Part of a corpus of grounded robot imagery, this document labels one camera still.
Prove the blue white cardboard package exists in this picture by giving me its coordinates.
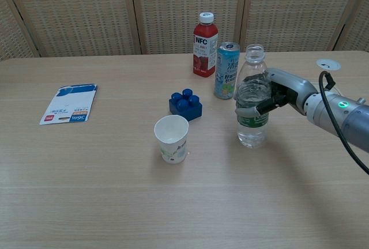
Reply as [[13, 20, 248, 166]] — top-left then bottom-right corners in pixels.
[[39, 82, 99, 126]]

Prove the blue plastic building block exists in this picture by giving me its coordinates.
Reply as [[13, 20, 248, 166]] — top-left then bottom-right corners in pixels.
[[168, 88, 204, 122]]

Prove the red NFC juice bottle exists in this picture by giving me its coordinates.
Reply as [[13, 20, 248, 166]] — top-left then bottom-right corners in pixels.
[[193, 12, 219, 79]]

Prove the transparent water bottle green label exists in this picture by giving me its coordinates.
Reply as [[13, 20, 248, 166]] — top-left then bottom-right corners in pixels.
[[235, 44, 273, 149]]

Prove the light blue drink can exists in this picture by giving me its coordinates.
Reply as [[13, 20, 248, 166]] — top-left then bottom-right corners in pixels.
[[213, 41, 241, 100]]

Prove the white round cable grommet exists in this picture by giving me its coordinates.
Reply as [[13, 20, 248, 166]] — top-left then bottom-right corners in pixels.
[[315, 59, 342, 71]]

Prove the white paper cup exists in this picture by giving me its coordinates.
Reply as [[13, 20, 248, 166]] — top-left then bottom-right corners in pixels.
[[154, 115, 189, 164]]

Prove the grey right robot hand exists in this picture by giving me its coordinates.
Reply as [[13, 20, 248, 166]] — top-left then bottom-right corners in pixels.
[[235, 69, 318, 116]]

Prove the woven wooden folding screen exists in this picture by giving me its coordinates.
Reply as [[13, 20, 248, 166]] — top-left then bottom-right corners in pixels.
[[0, 0, 369, 62]]

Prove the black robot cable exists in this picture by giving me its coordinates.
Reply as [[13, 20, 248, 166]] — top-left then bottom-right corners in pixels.
[[318, 70, 369, 175]]

